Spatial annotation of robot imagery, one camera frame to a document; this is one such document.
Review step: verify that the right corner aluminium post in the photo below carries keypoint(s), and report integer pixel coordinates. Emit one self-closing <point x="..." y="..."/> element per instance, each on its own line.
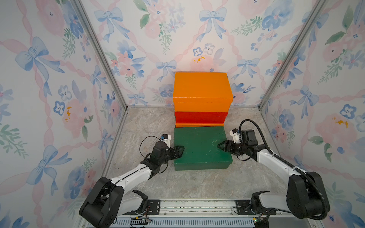
<point x="302" y="35"/>

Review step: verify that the left corner aluminium post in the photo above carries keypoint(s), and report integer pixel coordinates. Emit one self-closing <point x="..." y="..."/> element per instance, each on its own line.
<point x="85" y="21"/>

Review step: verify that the green shoebox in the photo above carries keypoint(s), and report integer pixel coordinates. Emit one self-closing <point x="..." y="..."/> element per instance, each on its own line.
<point x="201" y="150"/>

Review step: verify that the corner aluminium post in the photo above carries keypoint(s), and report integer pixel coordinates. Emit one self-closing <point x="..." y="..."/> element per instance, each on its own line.
<point x="302" y="35"/>
<point x="85" y="21"/>

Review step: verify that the orange shoebox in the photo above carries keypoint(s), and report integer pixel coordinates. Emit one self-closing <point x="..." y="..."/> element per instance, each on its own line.
<point x="202" y="92"/>
<point x="178" y="125"/>

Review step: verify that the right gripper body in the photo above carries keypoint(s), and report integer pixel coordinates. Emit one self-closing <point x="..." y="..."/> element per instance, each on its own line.
<point x="239" y="148"/>

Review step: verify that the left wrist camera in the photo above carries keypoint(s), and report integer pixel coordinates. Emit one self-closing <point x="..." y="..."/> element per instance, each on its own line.
<point x="166" y="138"/>

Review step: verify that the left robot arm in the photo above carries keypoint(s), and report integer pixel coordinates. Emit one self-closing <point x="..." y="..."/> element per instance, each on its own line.
<point x="110" y="198"/>

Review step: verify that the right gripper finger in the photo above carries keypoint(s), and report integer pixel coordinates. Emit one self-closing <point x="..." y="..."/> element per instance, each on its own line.
<point x="231" y="151"/>
<point x="225" y="144"/>

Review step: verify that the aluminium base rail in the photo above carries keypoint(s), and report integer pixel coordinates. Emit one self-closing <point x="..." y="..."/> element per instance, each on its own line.
<point x="207" y="213"/>

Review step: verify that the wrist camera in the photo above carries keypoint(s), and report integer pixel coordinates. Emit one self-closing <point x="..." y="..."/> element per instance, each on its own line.
<point x="166" y="138"/>
<point x="236" y="135"/>

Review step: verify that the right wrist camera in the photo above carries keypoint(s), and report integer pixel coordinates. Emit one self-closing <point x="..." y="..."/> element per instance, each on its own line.
<point x="236" y="135"/>

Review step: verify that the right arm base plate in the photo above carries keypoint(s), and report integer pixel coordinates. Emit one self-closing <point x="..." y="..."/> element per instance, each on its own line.
<point x="247" y="207"/>

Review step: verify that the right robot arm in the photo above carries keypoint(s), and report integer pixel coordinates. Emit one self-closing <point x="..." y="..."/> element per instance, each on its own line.
<point x="306" y="196"/>

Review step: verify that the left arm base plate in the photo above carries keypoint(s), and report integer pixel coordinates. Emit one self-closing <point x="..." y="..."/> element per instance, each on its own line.
<point x="150" y="207"/>

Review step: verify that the red shoebox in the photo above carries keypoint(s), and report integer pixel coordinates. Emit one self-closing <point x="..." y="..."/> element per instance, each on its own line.
<point x="200" y="117"/>

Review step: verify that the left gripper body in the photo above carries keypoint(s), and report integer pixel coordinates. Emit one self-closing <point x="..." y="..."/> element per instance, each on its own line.
<point x="168" y="155"/>

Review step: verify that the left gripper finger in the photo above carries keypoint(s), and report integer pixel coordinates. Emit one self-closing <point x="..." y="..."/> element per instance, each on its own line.
<point x="176" y="155"/>
<point x="178" y="149"/>

